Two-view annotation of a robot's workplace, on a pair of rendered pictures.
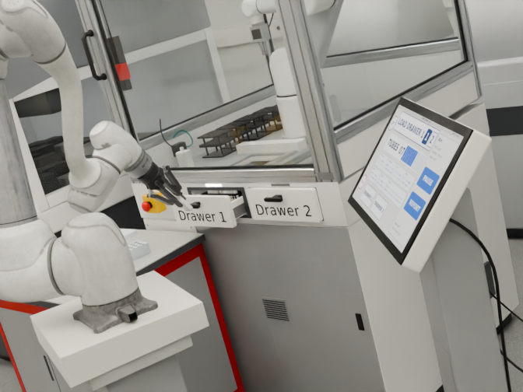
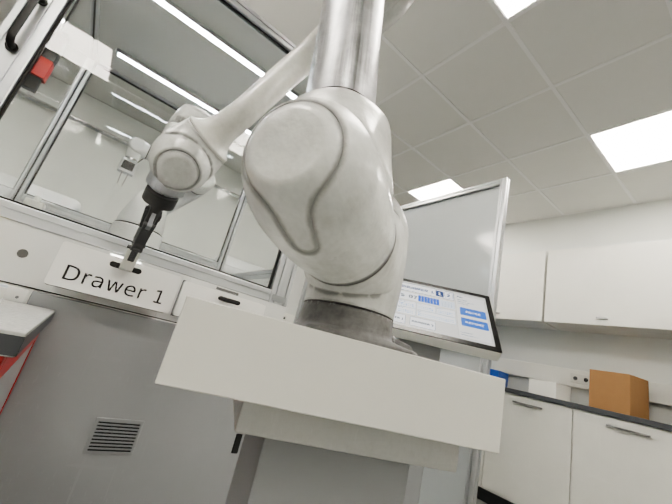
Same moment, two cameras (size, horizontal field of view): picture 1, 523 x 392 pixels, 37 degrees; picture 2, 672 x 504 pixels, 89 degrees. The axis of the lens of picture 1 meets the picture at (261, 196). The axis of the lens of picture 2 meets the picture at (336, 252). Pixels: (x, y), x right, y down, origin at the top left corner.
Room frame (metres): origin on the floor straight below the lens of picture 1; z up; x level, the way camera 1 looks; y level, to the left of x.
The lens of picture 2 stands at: (1.92, 1.03, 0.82)
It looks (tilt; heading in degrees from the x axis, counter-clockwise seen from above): 16 degrees up; 280
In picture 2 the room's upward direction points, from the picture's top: 14 degrees clockwise
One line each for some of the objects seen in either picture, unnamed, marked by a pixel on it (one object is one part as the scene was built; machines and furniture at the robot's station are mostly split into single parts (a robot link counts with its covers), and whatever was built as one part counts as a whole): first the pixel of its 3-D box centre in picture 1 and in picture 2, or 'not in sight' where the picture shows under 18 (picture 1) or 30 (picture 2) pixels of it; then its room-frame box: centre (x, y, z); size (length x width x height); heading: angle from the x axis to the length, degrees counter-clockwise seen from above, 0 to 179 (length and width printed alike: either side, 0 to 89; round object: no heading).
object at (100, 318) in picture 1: (115, 305); (354, 332); (1.97, 0.44, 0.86); 0.22 x 0.18 x 0.06; 30
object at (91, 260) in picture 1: (95, 255); (359, 250); (1.99, 0.46, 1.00); 0.18 x 0.16 x 0.22; 79
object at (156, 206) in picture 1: (153, 203); not in sight; (2.90, 0.40, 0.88); 0.07 x 0.05 x 0.07; 44
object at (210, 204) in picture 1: (201, 211); (119, 279); (2.62, 0.21, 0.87); 0.29 x 0.02 x 0.11; 44
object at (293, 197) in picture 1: (283, 204); (222, 309); (2.45, -0.06, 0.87); 0.29 x 0.02 x 0.11; 44
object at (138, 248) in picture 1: (129, 252); not in sight; (2.67, 0.50, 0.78); 0.12 x 0.08 x 0.04; 124
